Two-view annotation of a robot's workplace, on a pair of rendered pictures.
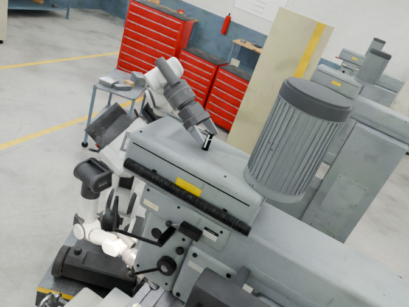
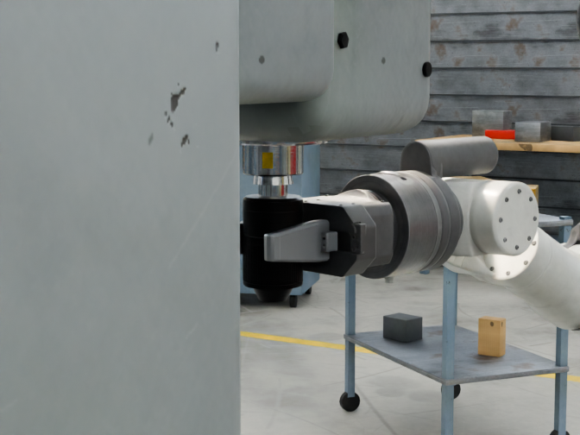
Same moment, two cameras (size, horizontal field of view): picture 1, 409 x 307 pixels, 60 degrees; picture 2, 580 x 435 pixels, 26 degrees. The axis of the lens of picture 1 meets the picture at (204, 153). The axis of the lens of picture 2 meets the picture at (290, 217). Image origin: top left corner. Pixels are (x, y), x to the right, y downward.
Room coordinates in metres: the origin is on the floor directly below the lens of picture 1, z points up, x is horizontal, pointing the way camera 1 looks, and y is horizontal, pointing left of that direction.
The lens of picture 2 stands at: (1.34, -0.92, 1.36)
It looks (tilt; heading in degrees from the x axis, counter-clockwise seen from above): 7 degrees down; 106
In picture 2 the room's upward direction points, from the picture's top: straight up
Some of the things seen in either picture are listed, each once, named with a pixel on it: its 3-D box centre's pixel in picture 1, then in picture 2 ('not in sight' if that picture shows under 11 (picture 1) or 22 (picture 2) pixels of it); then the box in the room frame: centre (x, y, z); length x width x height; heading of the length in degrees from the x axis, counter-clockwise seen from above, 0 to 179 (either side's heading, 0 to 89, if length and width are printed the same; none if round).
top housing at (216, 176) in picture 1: (201, 169); not in sight; (1.05, -0.01, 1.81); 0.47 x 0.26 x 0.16; 74
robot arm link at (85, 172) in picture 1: (90, 180); not in sight; (1.33, 0.46, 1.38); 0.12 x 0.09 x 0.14; 61
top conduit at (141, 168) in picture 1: (185, 195); not in sight; (0.90, 0.01, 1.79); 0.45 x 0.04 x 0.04; 74
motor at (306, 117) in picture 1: (294, 140); not in sight; (0.99, -0.24, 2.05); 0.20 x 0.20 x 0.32
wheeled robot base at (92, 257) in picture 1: (114, 237); not in sight; (1.85, 0.39, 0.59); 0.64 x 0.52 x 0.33; 6
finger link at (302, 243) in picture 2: not in sight; (301, 244); (1.08, -0.01, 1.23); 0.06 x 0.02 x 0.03; 60
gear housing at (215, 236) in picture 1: (196, 202); not in sight; (1.04, -0.04, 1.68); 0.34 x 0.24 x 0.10; 74
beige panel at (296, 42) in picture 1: (248, 151); not in sight; (2.77, -0.35, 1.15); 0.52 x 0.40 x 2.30; 74
